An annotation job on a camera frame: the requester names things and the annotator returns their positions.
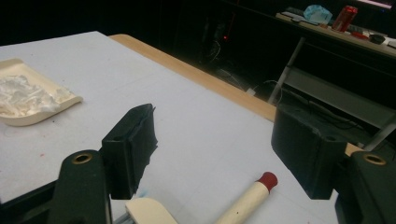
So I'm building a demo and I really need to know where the black computer mouse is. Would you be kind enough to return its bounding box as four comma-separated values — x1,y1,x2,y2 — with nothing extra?
368,33,387,45

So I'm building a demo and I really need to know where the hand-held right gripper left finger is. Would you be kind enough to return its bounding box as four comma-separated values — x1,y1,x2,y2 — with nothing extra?
100,103,159,201

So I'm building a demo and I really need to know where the wooden table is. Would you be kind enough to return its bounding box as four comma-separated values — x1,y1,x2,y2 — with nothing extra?
108,33,366,157

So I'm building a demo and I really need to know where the cream dustpan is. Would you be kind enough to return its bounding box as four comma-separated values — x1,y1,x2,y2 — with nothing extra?
0,58,84,127

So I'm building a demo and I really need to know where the tangle of black cables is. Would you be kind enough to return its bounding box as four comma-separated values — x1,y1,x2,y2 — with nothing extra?
262,79,362,131

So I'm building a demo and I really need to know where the light blue plastic bag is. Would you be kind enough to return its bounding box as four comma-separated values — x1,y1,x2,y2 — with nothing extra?
303,4,333,25

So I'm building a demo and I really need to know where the white table cover sheet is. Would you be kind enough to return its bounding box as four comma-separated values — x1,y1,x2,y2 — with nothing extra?
0,31,341,224

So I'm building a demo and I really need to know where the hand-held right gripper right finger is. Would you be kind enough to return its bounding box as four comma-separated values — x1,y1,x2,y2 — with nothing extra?
270,104,348,201

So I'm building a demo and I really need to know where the small red object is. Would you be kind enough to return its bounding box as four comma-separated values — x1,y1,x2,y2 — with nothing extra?
351,31,370,41

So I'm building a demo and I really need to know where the cream brush with red tip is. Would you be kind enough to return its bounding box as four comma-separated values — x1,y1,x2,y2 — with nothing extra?
113,171,279,224

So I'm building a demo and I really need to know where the red can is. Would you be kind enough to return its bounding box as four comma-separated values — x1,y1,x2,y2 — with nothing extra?
331,5,359,34

